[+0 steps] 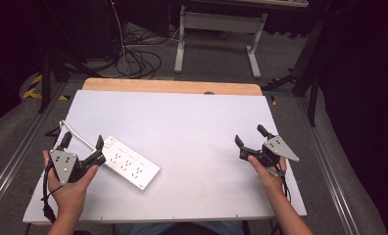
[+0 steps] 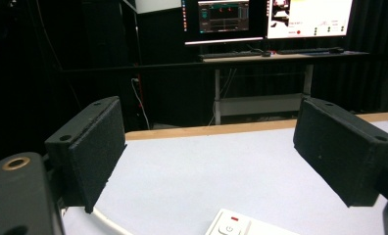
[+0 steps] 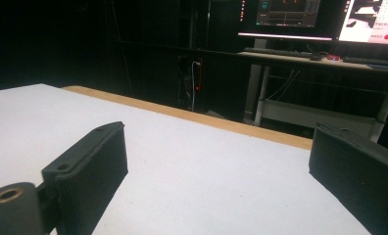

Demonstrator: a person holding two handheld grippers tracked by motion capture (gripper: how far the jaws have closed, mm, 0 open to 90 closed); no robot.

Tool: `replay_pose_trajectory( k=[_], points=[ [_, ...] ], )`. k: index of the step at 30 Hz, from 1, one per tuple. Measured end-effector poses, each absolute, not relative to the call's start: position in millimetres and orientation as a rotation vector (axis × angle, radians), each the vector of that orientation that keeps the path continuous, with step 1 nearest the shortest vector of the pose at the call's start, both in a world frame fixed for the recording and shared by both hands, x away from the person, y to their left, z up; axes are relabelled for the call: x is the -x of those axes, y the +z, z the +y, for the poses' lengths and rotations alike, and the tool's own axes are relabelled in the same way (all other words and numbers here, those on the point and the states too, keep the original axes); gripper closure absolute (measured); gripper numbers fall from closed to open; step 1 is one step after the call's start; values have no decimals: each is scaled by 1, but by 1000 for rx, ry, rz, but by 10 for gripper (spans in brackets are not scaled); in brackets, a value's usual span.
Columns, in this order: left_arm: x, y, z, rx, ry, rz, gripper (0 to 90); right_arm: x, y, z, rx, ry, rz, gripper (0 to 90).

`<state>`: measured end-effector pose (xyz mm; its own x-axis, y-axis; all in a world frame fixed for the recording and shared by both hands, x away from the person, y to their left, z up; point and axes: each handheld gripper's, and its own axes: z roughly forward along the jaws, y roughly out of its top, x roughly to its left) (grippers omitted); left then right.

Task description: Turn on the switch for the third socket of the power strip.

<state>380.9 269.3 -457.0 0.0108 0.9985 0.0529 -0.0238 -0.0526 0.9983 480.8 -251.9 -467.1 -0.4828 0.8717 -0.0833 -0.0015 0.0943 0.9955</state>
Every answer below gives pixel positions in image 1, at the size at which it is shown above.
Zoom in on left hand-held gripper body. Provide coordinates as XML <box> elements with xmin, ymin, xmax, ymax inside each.
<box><xmin>48</xmin><ymin>148</ymin><xmax>107</xmax><ymax>186</ymax></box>

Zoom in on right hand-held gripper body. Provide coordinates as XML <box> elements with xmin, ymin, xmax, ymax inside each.
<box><xmin>239</xmin><ymin>134</ymin><xmax>300</xmax><ymax>174</ymax></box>

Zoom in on person's left hand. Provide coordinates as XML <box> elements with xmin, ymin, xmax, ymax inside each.
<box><xmin>42</xmin><ymin>149</ymin><xmax>100</xmax><ymax>220</ymax></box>

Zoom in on person's right hand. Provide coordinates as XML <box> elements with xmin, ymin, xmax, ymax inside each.
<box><xmin>247</xmin><ymin>154</ymin><xmax>288</xmax><ymax>196</ymax></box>

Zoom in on white power strip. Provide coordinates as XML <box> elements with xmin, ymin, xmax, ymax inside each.
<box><xmin>101</xmin><ymin>135</ymin><xmax>162</xmax><ymax>191</ymax></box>

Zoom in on white board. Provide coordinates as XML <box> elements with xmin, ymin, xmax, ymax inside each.
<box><xmin>22</xmin><ymin>89</ymin><xmax>308</xmax><ymax>225</ymax></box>

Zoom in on yellow black floor tape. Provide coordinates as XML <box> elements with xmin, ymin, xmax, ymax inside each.
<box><xmin>21</xmin><ymin>73</ymin><xmax>72</xmax><ymax>102</ymax></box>

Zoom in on black tripod stand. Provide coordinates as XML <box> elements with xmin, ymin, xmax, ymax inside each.
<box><xmin>38</xmin><ymin>48</ymin><xmax>102</xmax><ymax>115</ymax></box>

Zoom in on black metal stand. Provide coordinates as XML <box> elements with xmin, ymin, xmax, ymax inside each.
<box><xmin>261</xmin><ymin>18</ymin><xmax>324</xmax><ymax>127</ymax></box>

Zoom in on white power strip cable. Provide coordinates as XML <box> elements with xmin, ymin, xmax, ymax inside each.
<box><xmin>59</xmin><ymin>119</ymin><xmax>98</xmax><ymax>152</ymax></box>

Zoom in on left hand-held gripper black cable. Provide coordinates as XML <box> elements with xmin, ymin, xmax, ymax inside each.
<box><xmin>40</xmin><ymin>162</ymin><xmax>58</xmax><ymax>225</ymax></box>

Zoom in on hand-held gripper black cable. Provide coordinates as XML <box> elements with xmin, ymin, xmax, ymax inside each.
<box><xmin>40</xmin><ymin>162</ymin><xmax>58</xmax><ymax>225</ymax></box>
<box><xmin>269</xmin><ymin>163</ymin><xmax>293</xmax><ymax>235</ymax></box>

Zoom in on right hand-held gripper black cable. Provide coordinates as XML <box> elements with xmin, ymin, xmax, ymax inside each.
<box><xmin>269</xmin><ymin>163</ymin><xmax>293</xmax><ymax>235</ymax></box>

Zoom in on black floor cables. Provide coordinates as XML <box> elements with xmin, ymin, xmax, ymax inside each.
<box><xmin>116</xmin><ymin>28</ymin><xmax>163</xmax><ymax>80</ymax></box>

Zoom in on thin white floor cable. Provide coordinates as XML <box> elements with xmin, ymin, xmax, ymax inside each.
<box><xmin>110</xmin><ymin>0</ymin><xmax>181</xmax><ymax>77</ymax></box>

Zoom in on white metal desk frame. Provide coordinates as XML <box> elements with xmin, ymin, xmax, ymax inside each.
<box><xmin>173</xmin><ymin>4</ymin><xmax>268</xmax><ymax>80</ymax></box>

